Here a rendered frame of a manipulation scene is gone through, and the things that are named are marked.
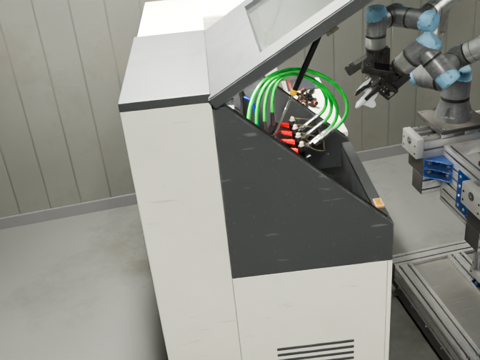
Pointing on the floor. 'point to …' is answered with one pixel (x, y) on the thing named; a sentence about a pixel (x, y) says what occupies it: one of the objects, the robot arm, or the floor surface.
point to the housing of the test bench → (179, 181)
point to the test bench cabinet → (316, 313)
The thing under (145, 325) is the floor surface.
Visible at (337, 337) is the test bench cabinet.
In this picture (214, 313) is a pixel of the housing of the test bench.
